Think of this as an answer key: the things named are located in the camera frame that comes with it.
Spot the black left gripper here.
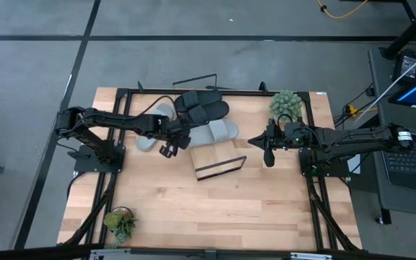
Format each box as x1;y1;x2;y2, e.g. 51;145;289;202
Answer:
153;116;194;159

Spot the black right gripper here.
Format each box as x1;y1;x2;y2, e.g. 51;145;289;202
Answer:
248;118;305;168

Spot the grey slide sandal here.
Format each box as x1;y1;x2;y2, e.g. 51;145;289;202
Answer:
135;103;176;152
187;118;240;149

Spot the black slide sandal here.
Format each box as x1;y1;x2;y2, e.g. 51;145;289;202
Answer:
174;90;223;113
182;100;230;126

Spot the wooden shelf with black frame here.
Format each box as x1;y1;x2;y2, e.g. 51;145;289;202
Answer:
173;74;248;181

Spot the round green potted plant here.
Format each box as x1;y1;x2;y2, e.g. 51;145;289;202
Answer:
268;90;303;124

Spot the white paper sheet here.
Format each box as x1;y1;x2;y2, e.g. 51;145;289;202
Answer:
347;154;363;174

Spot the small leafy potted plant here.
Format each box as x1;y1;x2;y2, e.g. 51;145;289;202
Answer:
103;206;139;246

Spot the laptop computer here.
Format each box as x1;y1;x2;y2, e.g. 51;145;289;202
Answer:
368;43;416;225

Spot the black laptop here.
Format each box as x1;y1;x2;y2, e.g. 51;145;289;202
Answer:
381;136;416;194

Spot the black power adapter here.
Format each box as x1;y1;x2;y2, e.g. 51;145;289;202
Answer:
391;50;416;86

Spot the black stand leg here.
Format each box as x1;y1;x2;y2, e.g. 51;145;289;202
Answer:
379;0;416;61

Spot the black aluminium table frame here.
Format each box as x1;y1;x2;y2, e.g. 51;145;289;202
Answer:
58;86;363;260

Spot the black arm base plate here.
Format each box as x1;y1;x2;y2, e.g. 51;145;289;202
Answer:
73;144;126;173
299;149;350;178

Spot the silver metal bracket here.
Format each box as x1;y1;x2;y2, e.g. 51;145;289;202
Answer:
290;252;334;260
90;248;131;260

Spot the yellow cable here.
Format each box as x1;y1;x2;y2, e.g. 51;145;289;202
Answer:
316;0;370;20

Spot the white cable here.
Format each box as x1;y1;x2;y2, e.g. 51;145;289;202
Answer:
354;43;416;124

